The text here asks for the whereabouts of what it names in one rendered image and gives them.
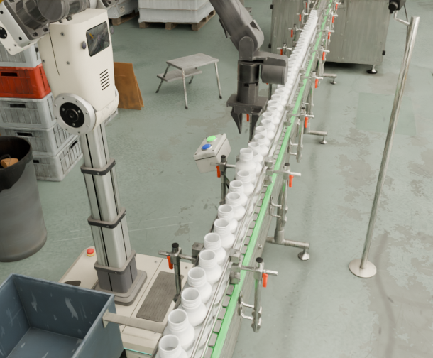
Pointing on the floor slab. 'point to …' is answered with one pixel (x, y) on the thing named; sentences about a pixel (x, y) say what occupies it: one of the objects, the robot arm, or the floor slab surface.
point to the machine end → (368, 11)
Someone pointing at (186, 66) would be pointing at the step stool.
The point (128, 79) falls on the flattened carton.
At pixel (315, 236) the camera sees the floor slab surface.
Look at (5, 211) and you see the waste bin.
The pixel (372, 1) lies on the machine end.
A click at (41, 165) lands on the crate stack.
